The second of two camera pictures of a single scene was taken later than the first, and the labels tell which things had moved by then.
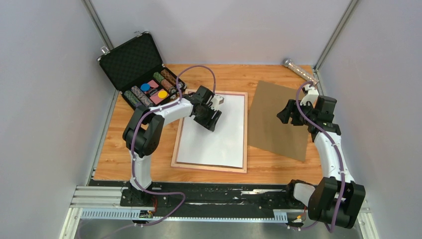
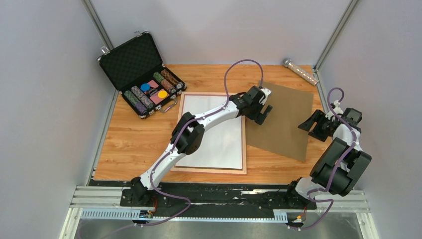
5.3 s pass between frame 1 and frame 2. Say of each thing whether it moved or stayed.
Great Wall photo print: stayed
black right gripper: moved
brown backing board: stayed
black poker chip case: stayed
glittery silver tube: stayed
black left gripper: moved
